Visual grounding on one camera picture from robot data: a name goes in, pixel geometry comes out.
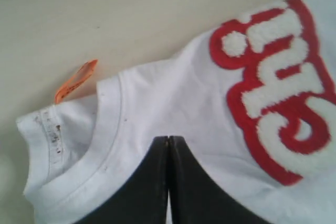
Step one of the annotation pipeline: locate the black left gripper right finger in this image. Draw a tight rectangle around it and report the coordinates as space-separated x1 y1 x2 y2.
168 136 267 224

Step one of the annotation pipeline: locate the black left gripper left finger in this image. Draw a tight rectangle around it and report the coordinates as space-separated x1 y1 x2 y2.
77 136 169 224

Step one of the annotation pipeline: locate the white t-shirt red lettering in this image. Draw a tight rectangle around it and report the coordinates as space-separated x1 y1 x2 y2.
17 0 335 223

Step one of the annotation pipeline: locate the orange garment neck tag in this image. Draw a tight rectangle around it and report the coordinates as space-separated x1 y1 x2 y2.
54 59 98 104

